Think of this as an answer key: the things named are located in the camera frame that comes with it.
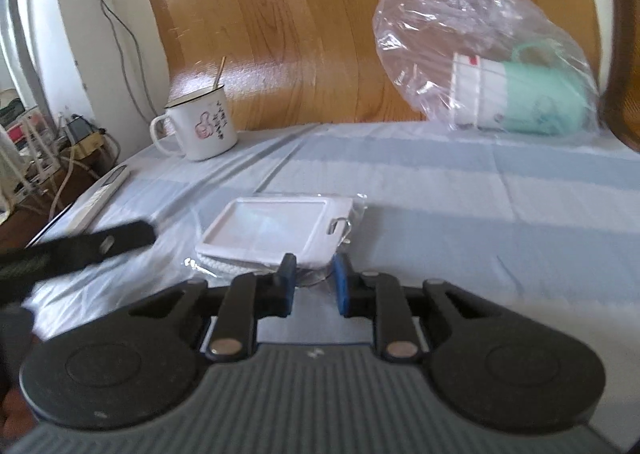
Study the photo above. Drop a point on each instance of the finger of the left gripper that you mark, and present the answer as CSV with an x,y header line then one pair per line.
x,y
73,253

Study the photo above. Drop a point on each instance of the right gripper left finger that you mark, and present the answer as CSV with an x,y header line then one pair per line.
x,y
249,298

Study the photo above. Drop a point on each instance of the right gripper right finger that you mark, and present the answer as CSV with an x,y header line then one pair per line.
x,y
389,306

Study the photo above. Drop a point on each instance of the white card holder with lanyard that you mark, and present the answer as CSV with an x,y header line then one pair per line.
x,y
252,234

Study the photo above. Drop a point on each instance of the left hand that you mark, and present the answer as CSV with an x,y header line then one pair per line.
x,y
16,417

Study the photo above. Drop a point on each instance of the cluttered side shelf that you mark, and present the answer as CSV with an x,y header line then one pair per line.
x,y
45,167

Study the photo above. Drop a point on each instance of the white enamel mug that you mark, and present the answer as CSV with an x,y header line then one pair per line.
x,y
202,125

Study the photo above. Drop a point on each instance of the wooden stick in mug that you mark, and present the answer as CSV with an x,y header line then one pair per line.
x,y
220,70

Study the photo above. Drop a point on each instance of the mint green cup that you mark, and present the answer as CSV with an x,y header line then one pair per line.
x,y
536,91

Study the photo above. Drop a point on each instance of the clear plastic bag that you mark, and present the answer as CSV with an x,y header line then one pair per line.
x,y
416,41

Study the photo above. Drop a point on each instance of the brown chair back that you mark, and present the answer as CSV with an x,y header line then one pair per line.
x,y
620,105

